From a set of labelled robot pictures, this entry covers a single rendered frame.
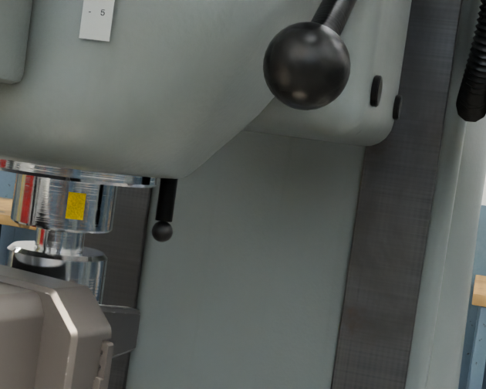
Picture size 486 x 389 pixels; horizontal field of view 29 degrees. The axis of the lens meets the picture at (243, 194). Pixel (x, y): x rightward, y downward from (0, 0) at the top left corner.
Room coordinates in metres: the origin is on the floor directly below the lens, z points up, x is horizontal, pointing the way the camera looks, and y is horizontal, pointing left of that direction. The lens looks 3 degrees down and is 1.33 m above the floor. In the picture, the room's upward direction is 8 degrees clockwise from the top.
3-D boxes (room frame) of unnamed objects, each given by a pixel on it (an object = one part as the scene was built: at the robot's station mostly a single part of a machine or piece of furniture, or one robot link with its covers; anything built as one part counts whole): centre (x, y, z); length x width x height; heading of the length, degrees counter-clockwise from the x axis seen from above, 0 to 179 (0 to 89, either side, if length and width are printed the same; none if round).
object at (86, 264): (0.45, 0.08, 1.26); 0.05 x 0.05 x 0.01
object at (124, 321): (0.43, 0.06, 1.23); 0.06 x 0.02 x 0.03; 151
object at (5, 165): (0.45, 0.08, 1.31); 0.09 x 0.09 x 0.01
